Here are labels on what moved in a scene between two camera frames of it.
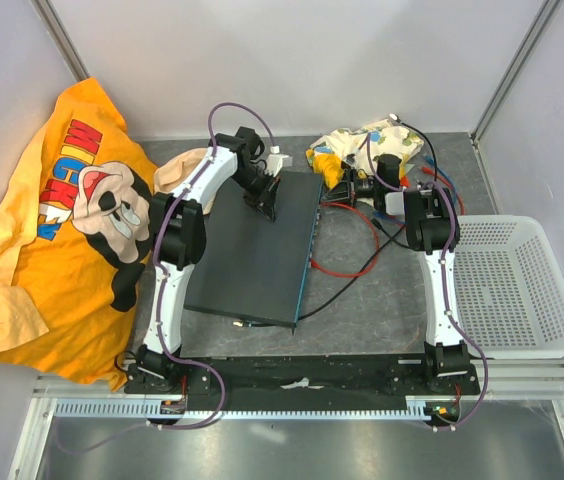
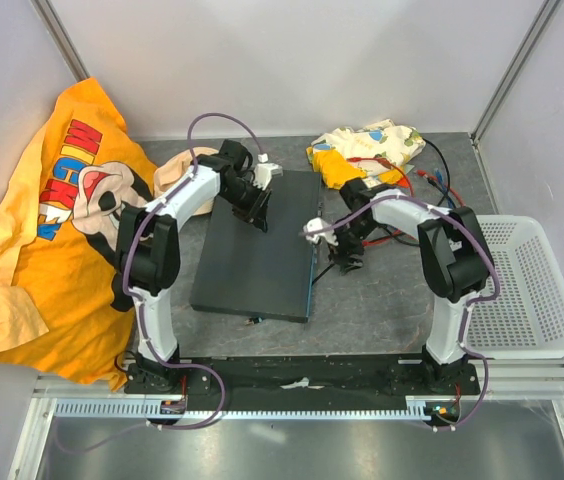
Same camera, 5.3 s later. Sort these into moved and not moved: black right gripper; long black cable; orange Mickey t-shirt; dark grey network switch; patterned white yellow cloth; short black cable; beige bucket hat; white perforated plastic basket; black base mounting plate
Moved: black right gripper; short black cable; long black cable
Not moved: dark grey network switch; black base mounting plate; patterned white yellow cloth; orange Mickey t-shirt; white perforated plastic basket; beige bucket hat
